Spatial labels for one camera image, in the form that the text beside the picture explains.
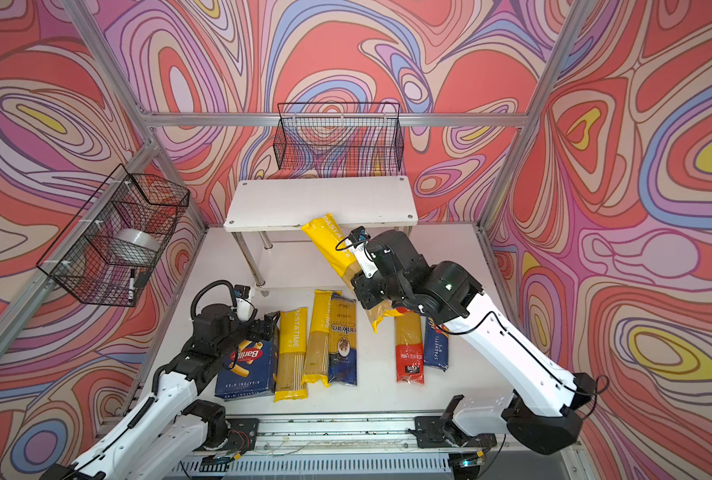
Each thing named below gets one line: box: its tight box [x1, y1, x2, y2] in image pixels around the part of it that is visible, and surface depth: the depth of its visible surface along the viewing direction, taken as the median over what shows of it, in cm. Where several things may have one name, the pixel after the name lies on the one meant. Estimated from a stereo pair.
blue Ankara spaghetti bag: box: [328, 293, 358, 386], surface depth 88 cm
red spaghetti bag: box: [394, 306, 425, 385], surface depth 86 cm
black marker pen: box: [128, 268, 135, 302], surface depth 74 cm
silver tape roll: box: [114, 228, 163, 252], surface depth 75 cm
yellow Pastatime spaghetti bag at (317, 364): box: [301, 290, 342, 388], surface depth 88 cm
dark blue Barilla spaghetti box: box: [424, 317, 450, 372], surface depth 88 cm
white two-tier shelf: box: [223, 175, 418, 286], surface depth 82 cm
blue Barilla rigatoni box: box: [214, 336, 279, 402], surface depth 78 cm
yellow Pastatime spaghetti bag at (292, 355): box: [274, 307, 308, 403], surface depth 84 cm
